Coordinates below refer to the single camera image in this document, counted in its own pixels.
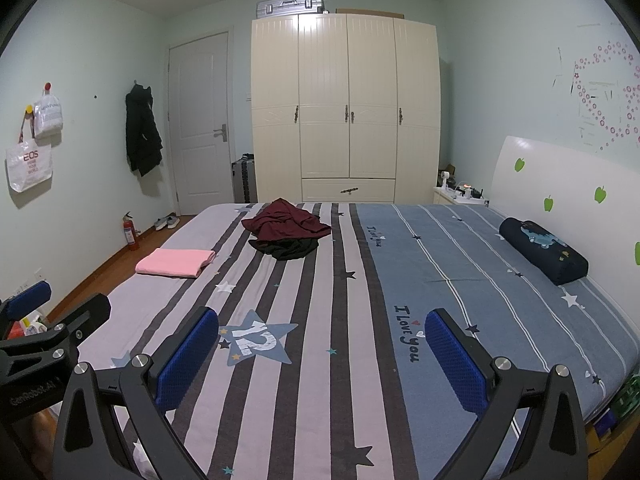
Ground flat cardboard box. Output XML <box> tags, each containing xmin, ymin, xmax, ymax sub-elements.
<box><xmin>336</xmin><ymin>8</ymin><xmax>405</xmax><ymax>18</ymax></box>

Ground white shopping bag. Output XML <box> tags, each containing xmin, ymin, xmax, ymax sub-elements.
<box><xmin>6</xmin><ymin>110</ymin><xmax>53</xmax><ymax>193</ymax></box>

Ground white door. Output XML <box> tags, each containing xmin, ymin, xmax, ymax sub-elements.
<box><xmin>167</xmin><ymin>31</ymin><xmax>231</xmax><ymax>216</ymax></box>

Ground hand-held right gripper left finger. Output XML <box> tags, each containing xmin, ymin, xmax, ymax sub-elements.
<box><xmin>52</xmin><ymin>305</ymin><xmax>221</xmax><ymax>480</ymax></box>

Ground pink flower wall stickers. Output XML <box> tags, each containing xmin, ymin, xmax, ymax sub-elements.
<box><xmin>570</xmin><ymin>37</ymin><xmax>640</xmax><ymax>153</ymax></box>

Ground navy bolster pillow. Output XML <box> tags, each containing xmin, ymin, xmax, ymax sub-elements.
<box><xmin>499</xmin><ymin>217</ymin><xmax>589</xmax><ymax>286</ymax></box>

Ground white nightstand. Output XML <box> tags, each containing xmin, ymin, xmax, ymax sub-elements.
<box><xmin>433</xmin><ymin>185</ymin><xmax>491</xmax><ymax>207</ymax></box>

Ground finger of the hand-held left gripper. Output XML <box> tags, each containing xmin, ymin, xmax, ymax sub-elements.
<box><xmin>47</xmin><ymin>293</ymin><xmax>112</xmax><ymax>342</ymax></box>
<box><xmin>0</xmin><ymin>281</ymin><xmax>52</xmax><ymax>333</ymax></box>

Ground maroon t-shirt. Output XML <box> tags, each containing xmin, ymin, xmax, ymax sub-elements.
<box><xmin>241</xmin><ymin>199</ymin><xmax>332</xmax><ymax>242</ymax></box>

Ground folded pink garment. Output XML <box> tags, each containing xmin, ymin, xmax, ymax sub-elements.
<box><xmin>135</xmin><ymin>248</ymin><xmax>217</xmax><ymax>279</ymax></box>

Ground black garment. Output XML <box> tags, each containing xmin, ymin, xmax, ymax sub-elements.
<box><xmin>248</xmin><ymin>236</ymin><xmax>319</xmax><ymax>261</ymax></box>

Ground cream wardrobe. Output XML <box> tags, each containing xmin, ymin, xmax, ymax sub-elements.
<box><xmin>250</xmin><ymin>13</ymin><xmax>442</xmax><ymax>204</ymax></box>

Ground silver suitcase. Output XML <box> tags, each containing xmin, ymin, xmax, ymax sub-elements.
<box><xmin>256</xmin><ymin>0</ymin><xmax>328</xmax><ymax>17</ymax></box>

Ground hanging black jacket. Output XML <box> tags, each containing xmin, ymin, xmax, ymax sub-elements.
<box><xmin>125</xmin><ymin>80</ymin><xmax>164</xmax><ymax>177</ymax></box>

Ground bed with striped sheet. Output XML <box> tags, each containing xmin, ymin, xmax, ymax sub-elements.
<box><xmin>75</xmin><ymin>201</ymin><xmax>640</xmax><ymax>480</ymax></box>

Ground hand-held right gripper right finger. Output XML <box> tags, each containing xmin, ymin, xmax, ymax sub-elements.
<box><xmin>424</xmin><ymin>308</ymin><xmax>590</xmax><ymax>480</ymax></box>

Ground red fire extinguisher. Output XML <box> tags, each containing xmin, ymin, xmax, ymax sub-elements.
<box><xmin>121</xmin><ymin>211</ymin><xmax>142</xmax><ymax>252</ymax></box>

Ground white plastic bag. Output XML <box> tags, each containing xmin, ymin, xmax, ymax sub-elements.
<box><xmin>33</xmin><ymin>85</ymin><xmax>65</xmax><ymax>139</ymax></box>

